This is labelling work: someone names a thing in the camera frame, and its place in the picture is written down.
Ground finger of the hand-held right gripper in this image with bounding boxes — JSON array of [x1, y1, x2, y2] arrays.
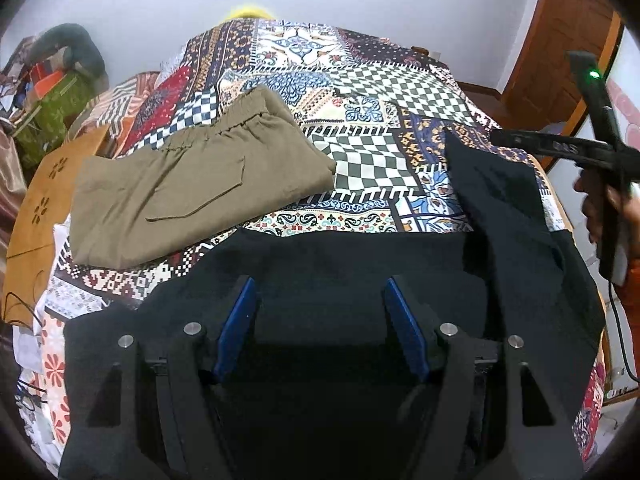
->
[[491, 129, 551, 150]]

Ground orange box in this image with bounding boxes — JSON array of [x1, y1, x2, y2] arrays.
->
[[27, 67, 68, 95]]

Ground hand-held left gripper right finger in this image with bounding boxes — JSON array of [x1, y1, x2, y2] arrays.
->
[[382, 275, 583, 480]]

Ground green patterned box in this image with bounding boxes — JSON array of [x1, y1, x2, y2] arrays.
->
[[12, 71, 88, 171]]

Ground thin black cable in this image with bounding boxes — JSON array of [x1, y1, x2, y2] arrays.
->
[[2, 267, 46, 331]]

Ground person's right hand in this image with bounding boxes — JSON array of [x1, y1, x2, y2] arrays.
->
[[574, 169, 608, 246]]

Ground grey plush pillow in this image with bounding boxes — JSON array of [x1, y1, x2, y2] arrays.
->
[[32, 23, 107, 81]]

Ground olive green pants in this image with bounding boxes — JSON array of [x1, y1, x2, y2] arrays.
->
[[69, 85, 337, 267]]

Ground patchwork printed blanket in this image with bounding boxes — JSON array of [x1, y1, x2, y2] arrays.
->
[[40, 19, 608, 453]]

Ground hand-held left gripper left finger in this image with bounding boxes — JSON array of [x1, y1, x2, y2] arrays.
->
[[59, 275, 261, 480]]

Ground yellow round object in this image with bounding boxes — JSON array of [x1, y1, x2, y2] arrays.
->
[[225, 4, 275, 22]]

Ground wooden door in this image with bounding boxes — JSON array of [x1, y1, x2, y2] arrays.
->
[[502, 0, 623, 128]]

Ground wooden table with flower cutouts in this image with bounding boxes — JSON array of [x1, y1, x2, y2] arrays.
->
[[2, 124, 112, 328]]

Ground white cloth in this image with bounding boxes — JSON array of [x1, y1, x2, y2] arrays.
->
[[14, 222, 71, 376]]

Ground black pants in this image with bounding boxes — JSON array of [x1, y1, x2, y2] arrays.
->
[[59, 127, 606, 480]]

